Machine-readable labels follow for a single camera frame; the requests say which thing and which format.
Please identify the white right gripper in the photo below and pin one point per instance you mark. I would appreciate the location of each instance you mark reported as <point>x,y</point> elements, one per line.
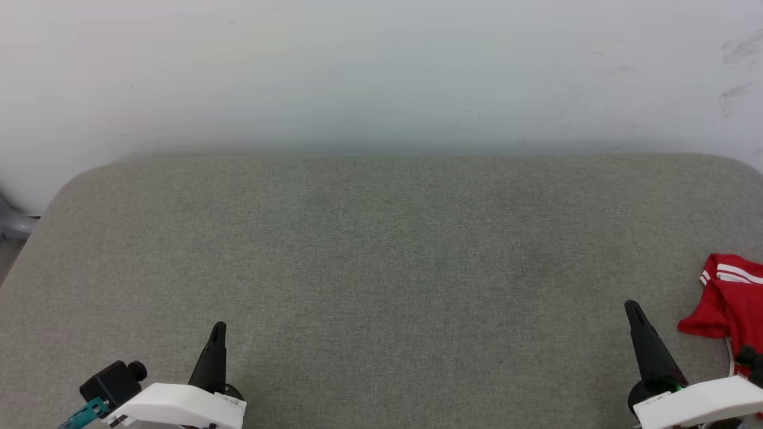
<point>697,405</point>

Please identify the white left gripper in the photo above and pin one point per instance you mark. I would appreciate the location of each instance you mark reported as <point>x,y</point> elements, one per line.
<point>173,405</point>

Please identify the red and white sports jersey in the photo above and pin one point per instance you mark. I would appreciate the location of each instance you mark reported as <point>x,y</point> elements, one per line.
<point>730,298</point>

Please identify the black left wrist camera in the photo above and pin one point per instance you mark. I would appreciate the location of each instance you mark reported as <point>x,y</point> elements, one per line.
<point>113,381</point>

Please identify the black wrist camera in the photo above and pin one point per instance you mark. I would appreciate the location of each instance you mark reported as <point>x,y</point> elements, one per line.
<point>113,381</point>
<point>752,363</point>

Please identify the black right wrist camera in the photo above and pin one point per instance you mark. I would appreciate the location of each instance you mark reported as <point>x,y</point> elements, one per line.
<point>752,363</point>

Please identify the teal left camera connector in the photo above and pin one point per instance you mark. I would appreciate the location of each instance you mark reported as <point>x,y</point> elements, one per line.
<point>86,413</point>

